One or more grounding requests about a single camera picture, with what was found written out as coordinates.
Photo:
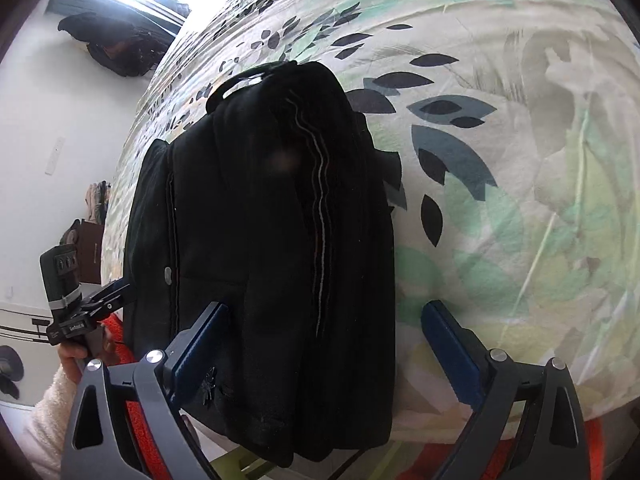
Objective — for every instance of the dark hanging clothes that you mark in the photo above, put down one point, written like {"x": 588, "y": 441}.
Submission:
{"x": 120, "y": 45}

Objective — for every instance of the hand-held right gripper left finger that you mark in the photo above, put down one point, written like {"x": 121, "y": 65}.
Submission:
{"x": 200, "y": 350}

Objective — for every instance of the black pants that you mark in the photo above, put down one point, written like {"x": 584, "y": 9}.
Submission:
{"x": 250, "y": 210}

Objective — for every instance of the person's left forearm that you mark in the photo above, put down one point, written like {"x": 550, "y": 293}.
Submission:
{"x": 47, "y": 425}

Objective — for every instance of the brown wooden furniture piece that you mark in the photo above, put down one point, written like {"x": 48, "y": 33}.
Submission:
{"x": 87, "y": 250}

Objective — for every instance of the person's left hand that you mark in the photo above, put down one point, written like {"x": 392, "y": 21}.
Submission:
{"x": 70, "y": 355}

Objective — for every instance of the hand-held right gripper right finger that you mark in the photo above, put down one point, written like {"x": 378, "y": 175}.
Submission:
{"x": 450, "y": 345}

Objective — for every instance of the red fuzzy cloth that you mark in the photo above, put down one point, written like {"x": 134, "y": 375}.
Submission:
{"x": 150, "y": 435}

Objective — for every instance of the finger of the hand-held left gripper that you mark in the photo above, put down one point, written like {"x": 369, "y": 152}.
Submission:
{"x": 116, "y": 290}

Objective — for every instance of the leaf print bedsheet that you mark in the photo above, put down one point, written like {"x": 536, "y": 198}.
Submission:
{"x": 500, "y": 110}

